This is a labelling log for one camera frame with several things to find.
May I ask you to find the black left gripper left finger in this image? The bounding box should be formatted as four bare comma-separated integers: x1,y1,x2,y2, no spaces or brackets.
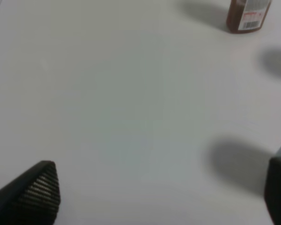
0,161,61,225

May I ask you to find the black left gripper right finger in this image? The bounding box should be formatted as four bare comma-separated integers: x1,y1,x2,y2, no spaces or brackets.
264,157,281,225

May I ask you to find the clear plastic drink bottle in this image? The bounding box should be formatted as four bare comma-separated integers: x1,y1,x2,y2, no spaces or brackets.
226,0,272,34

